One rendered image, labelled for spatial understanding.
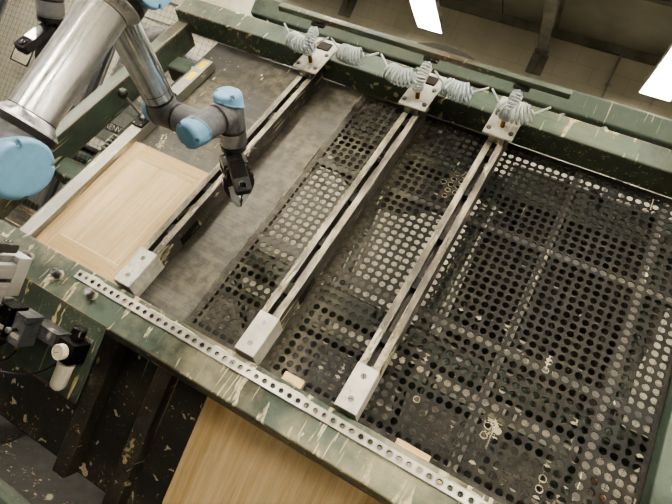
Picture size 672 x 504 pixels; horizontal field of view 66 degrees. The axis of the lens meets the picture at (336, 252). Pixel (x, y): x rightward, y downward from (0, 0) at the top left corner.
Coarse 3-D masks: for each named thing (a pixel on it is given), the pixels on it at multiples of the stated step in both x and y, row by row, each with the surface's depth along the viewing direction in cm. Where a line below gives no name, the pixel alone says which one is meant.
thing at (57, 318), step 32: (32, 288) 153; (0, 320) 142; (32, 320) 141; (64, 320) 149; (96, 320) 145; (0, 352) 155; (32, 352) 152; (64, 352) 137; (96, 352) 145; (64, 384) 142
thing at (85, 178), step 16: (208, 64) 206; (192, 80) 201; (176, 96) 197; (128, 128) 188; (144, 128) 189; (112, 144) 184; (128, 144) 185; (96, 160) 180; (112, 160) 182; (80, 176) 177; (96, 176) 178; (64, 192) 173; (80, 192) 175; (48, 208) 170; (64, 208) 172; (32, 224) 166; (48, 224) 169
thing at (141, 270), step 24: (312, 24) 184; (336, 48) 197; (312, 72) 190; (288, 96) 191; (264, 120) 183; (288, 120) 190; (264, 144) 182; (216, 168) 171; (192, 192) 166; (216, 192) 168; (192, 216) 162; (168, 240) 156; (144, 264) 152; (144, 288) 155
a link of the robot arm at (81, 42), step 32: (96, 0) 91; (128, 0) 93; (160, 0) 97; (64, 32) 90; (96, 32) 92; (32, 64) 90; (64, 64) 90; (96, 64) 94; (32, 96) 88; (64, 96) 91; (0, 128) 86; (32, 128) 87; (0, 160) 84; (32, 160) 88; (0, 192) 87; (32, 192) 91
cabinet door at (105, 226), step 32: (128, 160) 183; (160, 160) 182; (96, 192) 175; (128, 192) 175; (160, 192) 174; (64, 224) 168; (96, 224) 168; (128, 224) 168; (160, 224) 167; (96, 256) 161; (128, 256) 160
